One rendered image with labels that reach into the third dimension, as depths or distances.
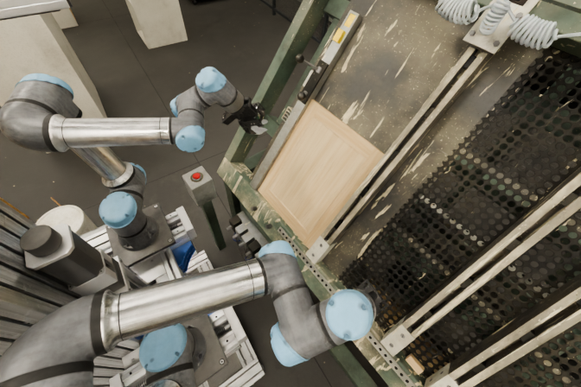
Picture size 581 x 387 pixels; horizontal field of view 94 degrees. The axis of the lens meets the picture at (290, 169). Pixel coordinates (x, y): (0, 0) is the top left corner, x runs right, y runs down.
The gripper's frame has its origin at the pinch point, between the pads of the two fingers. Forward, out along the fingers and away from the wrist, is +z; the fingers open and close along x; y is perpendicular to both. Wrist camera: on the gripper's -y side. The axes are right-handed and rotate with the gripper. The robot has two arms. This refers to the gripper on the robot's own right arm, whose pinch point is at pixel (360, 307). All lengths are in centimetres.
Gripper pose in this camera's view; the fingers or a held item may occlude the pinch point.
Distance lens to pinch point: 87.2
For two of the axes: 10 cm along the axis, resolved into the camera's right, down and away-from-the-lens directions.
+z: 3.3, 3.6, 8.7
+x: -5.5, -6.7, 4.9
